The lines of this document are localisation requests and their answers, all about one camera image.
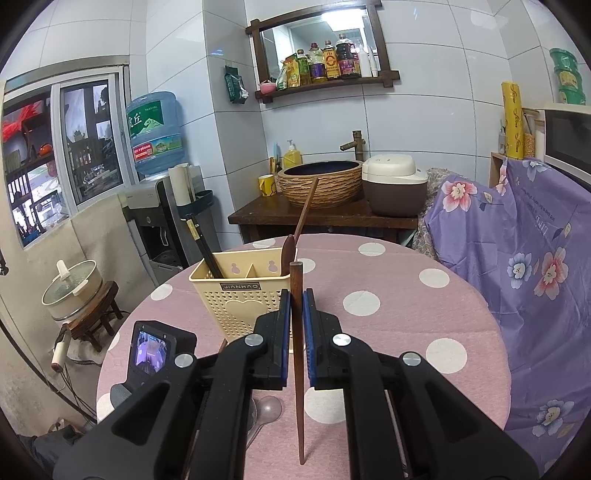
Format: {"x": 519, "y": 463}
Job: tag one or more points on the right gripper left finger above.
{"x": 189, "y": 420}

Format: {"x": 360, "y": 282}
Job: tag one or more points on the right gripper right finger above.
{"x": 404, "y": 419}

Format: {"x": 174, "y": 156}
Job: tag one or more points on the grey matte spoon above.
{"x": 268, "y": 410}

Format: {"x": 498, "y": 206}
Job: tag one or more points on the long brown wooden chopstick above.
{"x": 296, "y": 292}

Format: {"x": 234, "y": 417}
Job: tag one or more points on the wooden handled metal spoon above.
{"x": 288, "y": 252}

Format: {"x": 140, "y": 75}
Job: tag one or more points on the small wooden stool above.
{"x": 97, "y": 315}

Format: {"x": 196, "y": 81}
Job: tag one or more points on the cream cooking pot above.
{"x": 72, "y": 289}

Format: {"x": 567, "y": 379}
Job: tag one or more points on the cream plastic utensil holder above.
{"x": 251, "y": 286}

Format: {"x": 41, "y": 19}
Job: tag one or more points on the water dispenser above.
{"x": 162, "y": 239}

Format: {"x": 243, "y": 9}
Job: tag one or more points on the pink polka dot tablecloth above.
{"x": 393, "y": 298}

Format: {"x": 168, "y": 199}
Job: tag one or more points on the white paper cup sleeve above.
{"x": 181, "y": 184}

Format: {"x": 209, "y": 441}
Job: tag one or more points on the yellow mug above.
{"x": 267, "y": 185}

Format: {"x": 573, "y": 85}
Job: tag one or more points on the blue water jug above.
{"x": 154, "y": 133}

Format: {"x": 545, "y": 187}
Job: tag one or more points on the purple floral cloth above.
{"x": 524, "y": 244}

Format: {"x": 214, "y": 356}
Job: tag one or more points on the yellow soap bottle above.
{"x": 292, "y": 158}

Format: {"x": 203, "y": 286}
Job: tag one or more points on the white brown rice cooker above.
{"x": 394, "y": 186}

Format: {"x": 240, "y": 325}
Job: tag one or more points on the woven basin sink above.
{"x": 339, "y": 182}

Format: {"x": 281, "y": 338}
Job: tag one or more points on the green hanging packet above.
{"x": 237, "y": 93}

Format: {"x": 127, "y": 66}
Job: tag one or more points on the pink small bowl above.
{"x": 267, "y": 87}

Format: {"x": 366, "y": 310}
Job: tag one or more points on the bamboo style faucet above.
{"x": 357, "y": 145}

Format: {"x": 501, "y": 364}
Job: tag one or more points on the yellow snack packet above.
{"x": 292, "y": 72}

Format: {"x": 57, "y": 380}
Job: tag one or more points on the yellow roll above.
{"x": 514, "y": 129}

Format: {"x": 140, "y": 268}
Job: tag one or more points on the purple label bottle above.
{"x": 317, "y": 65}

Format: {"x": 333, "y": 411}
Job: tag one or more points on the wooden framed mirror shelf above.
{"x": 277, "y": 38}

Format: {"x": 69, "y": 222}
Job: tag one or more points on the yellow oil bottle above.
{"x": 331, "y": 61}

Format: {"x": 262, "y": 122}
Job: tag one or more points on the white microwave oven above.
{"x": 567, "y": 144}

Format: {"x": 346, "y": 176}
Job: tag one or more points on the dark soy sauce bottle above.
{"x": 348, "y": 60}

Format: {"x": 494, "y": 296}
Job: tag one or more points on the green stacked containers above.
{"x": 570, "y": 86}

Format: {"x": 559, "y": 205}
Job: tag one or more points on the window with metal frame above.
{"x": 64, "y": 141}

